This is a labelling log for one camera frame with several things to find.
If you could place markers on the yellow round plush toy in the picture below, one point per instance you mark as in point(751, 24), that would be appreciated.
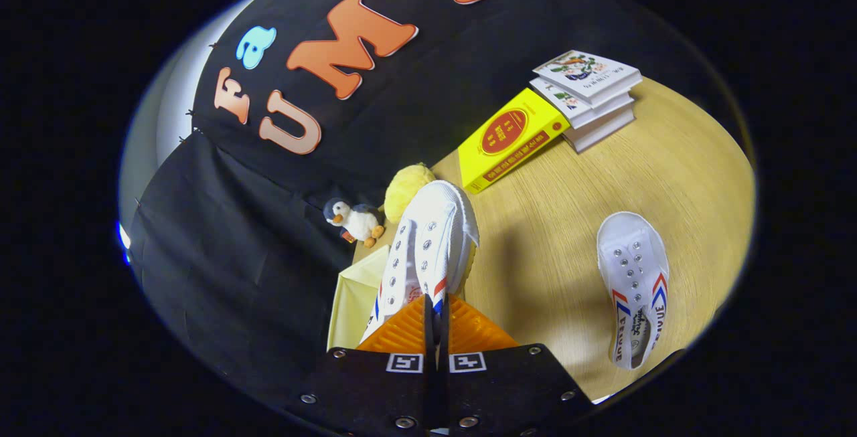
point(404, 189)

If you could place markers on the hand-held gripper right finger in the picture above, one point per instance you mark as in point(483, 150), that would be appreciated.
point(509, 393)

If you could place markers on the cream storage box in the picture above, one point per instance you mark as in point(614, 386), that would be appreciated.
point(355, 296)

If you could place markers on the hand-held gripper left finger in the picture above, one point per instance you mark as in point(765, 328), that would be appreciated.
point(375, 393)

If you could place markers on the penguin plush toy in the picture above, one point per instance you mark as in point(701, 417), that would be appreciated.
point(358, 221)

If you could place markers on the row of black cloth clips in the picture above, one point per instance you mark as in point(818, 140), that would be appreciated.
point(189, 114)

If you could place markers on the white canvas shoe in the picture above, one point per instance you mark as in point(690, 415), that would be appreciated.
point(438, 223)
point(633, 256)

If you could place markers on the yellow book red circle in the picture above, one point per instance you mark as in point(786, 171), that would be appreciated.
point(512, 136)

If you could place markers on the white paperback book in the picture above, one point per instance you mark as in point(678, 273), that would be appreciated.
point(589, 70)
point(596, 110)
point(602, 132)

